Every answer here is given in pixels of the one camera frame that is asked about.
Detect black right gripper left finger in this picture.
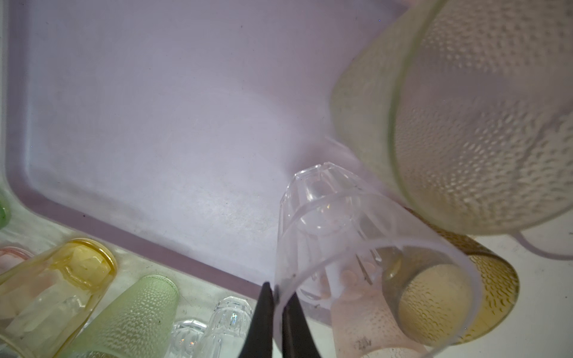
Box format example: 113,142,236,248
238,282,275,358

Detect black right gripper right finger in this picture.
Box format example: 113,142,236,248
282,293,321,358

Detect small clear glass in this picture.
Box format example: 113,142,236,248
165,319,207,358

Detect amber brown glass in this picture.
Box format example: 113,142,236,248
383,223,520,347

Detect large pale green glass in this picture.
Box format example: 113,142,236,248
330,1,572,235

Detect pink glass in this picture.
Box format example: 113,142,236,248
331,270,428,357
0,246,34,274

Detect lavender rectangular plastic tray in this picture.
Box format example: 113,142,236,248
5,1,404,298

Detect pale green small glass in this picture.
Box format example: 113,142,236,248
59,274,180,357

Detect yellow glass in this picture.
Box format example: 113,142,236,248
1,238,119,357

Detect bright green glass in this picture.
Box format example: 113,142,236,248
0,192,11,229

